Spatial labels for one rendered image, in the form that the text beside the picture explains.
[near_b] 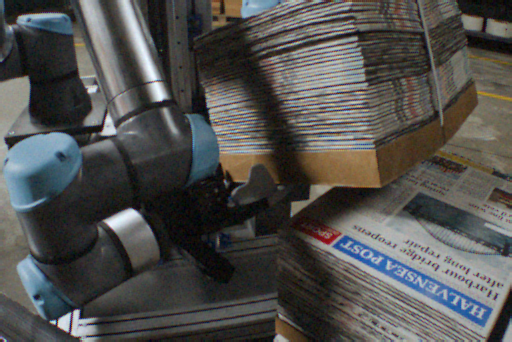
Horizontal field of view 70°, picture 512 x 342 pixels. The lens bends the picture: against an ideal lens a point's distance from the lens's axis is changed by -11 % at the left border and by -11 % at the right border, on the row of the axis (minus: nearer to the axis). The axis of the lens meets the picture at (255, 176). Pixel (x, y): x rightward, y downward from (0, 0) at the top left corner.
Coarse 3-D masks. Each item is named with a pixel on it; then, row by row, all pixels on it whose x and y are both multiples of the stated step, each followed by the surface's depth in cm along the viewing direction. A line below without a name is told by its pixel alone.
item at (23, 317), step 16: (0, 304) 42; (16, 304) 42; (0, 320) 40; (16, 320) 40; (32, 320) 41; (0, 336) 38; (16, 336) 38; (32, 336) 39; (48, 336) 39; (64, 336) 39
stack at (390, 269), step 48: (336, 192) 58; (384, 192) 58; (432, 192) 58; (480, 192) 58; (288, 240) 52; (336, 240) 49; (384, 240) 49; (432, 240) 49; (480, 240) 48; (288, 288) 56; (336, 288) 49; (384, 288) 43; (432, 288) 42; (480, 288) 41; (336, 336) 53; (384, 336) 46; (432, 336) 41; (480, 336) 36
